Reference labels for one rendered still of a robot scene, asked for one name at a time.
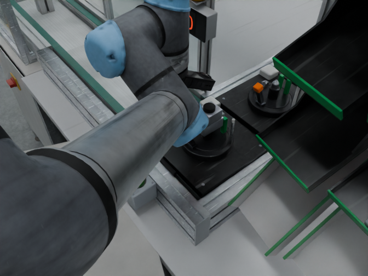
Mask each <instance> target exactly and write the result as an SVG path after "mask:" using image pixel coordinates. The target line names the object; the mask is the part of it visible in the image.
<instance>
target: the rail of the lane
mask: <svg viewBox="0 0 368 276"><path fill-rule="evenodd" d="M43 49H44V50H42V49H40V50H37V51H36V52H37V55H38V56H39V60H40V63H41V65H42V68H43V72H44V74H45V75H46V76H47V77H48V78H49V80H50V81H51V82H52V83H53V84H54V85H55V86H56V88H57V89H58V90H59V91H60V93H61V94H62V95H63V96H64V97H65V98H66V99H67V100H68V102H69V103H70V104H71V105H72V106H73V107H74V108H75V110H76V111H77V112H78V113H79V114H80V115H81V116H82V117H83V119H84V120H85V121H86V122H87V123H88V124H89V125H90V127H91V128H92V129H93V128H94V127H96V126H98V125H99V124H101V123H103V122H104V121H106V120H108V119H110V118H111V117H113V116H114V114H113V113H112V112H111V111H110V110H109V109H108V108H107V107H106V106H105V105H104V104H103V103H102V102H101V101H100V100H99V99H98V98H97V97H96V95H95V94H94V93H93V92H92V91H91V90H90V89H89V88H88V87H87V86H86V85H85V84H84V83H83V82H82V81H81V80H80V79H79V78H78V77H77V76H76V75H75V74H74V73H73V72H72V71H71V70H70V69H69V68H68V67H67V66H66V65H65V64H64V63H63V62H62V61H61V59H60V58H59V57H58V56H57V55H56V54H55V53H54V52H53V51H52V50H51V49H50V48H49V47H46V48H43ZM149 176H150V177H151V178H152V179H153V180H154V181H155V183H156V187H157V197H155V198H154V200H155V201H156V202H157V204H158V205H159V206H160V207H161V208H162V209H163V210H164V212H165V213H166V214H167V215H168V216H169V217H170V218H171V220H172V221H173V222H174V223H175V225H177V226H178V228H179V229H180V230H181V231H182V232H183V234H184V235H185V236H186V237H187V238H188V239H189V240H190V242H191V243H192V244H193V245H194V246H196V245H198V244H199V243H200V242H202V241H203V240H204V239H205V238H207V237H208V236H209V230H210V220H211V214H210V213H209V212H208V211H207V210H206V209H205V208H204V207H203V206H202V205H201V203H200V202H198V201H197V200H196V199H195V197H194V196H192V195H191V194H190V193H189V191H188V190H186V189H185V187H184V186H183V185H182V184H181V183H180V182H179V181H178V180H177V179H176V178H175V177H176V176H177V174H176V171H175V170H174V169H173V168H172V167H171V166H170V165H169V164H168V163H167V162H166V161H165V160H164V159H163V158H162V159H161V160H160V161H159V162H158V164H157V165H156V166H155V167H154V168H153V170H152V171H151V172H150V173H149Z"/></svg>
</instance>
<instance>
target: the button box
mask: <svg viewBox="0 0 368 276"><path fill-rule="evenodd" d="M155 197H157V187H156V183H155V181H154V180H153V179H152V178H151V177H150V176H149V175H148V176H147V177H146V178H145V182H144V184H143V185H142V186H140V187H138V188H137V190H136V191H135V192H134V193H133V194H132V196H131V197H130V198H129V199H128V201H127V202H128V203H129V204H130V205H131V207H132V208H133V209H134V210H137V209H139V208H140V207H142V206H143V205H145V204H146V203H148V202H150V201H151V200H152V199H154V198H155Z"/></svg>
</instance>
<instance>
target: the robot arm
mask: <svg viewBox="0 0 368 276"><path fill-rule="evenodd" d="M190 11H191V8H190V6H189V0H144V3H142V4H140V5H138V6H137V7H136V8H134V9H132V10H130V11H128V12H126V13H124V14H122V15H120V16H118V17H116V18H114V19H112V20H107V21H106V22H105V23H104V24H102V25H100V26H98V27H97V28H95V29H94V30H92V31H90V32H89V33H88V34H87V35H86V38H85V41H84V49H85V53H86V55H87V58H88V60H89V62H90V64H91V65H92V67H93V68H94V69H95V71H96V72H99V73H100V74H101V75H102V76H103V77H105V78H109V79H110V78H114V77H119V76H120V77H121V78H122V80H123V81H124V82H125V84H126V85H127V86H128V88H129V89H130V90H131V92H132V93H133V94H134V95H135V97H136V98H137V99H138V102H136V103H134V104H133V105H131V106H129V107H128V108H126V109H124V110H122V111H121V112H119V113H118V114H116V115H115V116H113V117H111V118H110V119H108V120H106V121H104V122H103V123H101V124H99V125H98V126H96V127H94V128H93V129H91V130H89V131H88V132H86V133H85V134H83V135H81V136H80V137H78V138H76V139H74V140H73V141H71V142H69V143H68V144H66V145H64V146H63V147H61V148H55V147H42V148H36V149H33V150H31V151H29V152H26V153H25V152H24V151H22V150H21V149H20V148H19V146H18V145H17V144H16V143H15V142H14V141H13V140H12V139H11V138H10V136H9V135H8V134H7V133H6V132H5V130H4V129H3V128H2V127H1V125H0V276H83V275H84V274H85V273H86V272H87V271H88V270H89V269H90V268H91V267H92V266H93V264H94V263H95V262H96V261H97V260H98V258H99V257H100V256H101V254H102V253H103V252H104V250H105V249H106V248H107V247H108V245H109V244H110V242H111V241H112V239H113V237H114V235H115V233H116V230H117V226H118V211H119V210H120V209H121V208H122V207H123V205H124V204H125V203H126V202H127V201H128V199H129V198H130V197H131V196H132V194H133V193H134V192H135V191H136V190H137V188H138V187H139V185H140V184H142V182H143V181H144V179H145V178H146V177H147V176H148V175H149V173H150V172H151V171H152V170H153V168H154V167H155V166H156V165H157V164H158V162H159V161H160V160H161V159H162V158H163V156H164V155H165V154H166V152H167V151H168V150H169V149H170V147H171V146H174V147H180V146H183V145H184V144H186V143H188V142H189V141H191V140H192V139H194V138H195V137H196V136H198V135H199V134H200V133H201V132H202V131H203V130H204V129H205V128H206V127H207V126H208V124H209V119H208V117H207V115H206V114H205V112H204V111H203V109H202V106H201V104H200V103H199V102H198V101H197V100H196V99H195V98H194V96H193V95H192V94H191V92H190V91H189V90H188V88H191V89H199V90H208V91H211V90H212V88H213V86H214V84H215V82H216V81H215V80H213V79H212V78H211V76H210V75H208V74H206V73H204V72H196V71H190V70H188V64H189V12H190Z"/></svg>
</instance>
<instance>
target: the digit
mask: <svg viewBox="0 0 368 276"><path fill-rule="evenodd" d="M195 28H196V14H195V13H194V12H192V11H190V12H189V31H190V33H192V34H194V35H195Z"/></svg>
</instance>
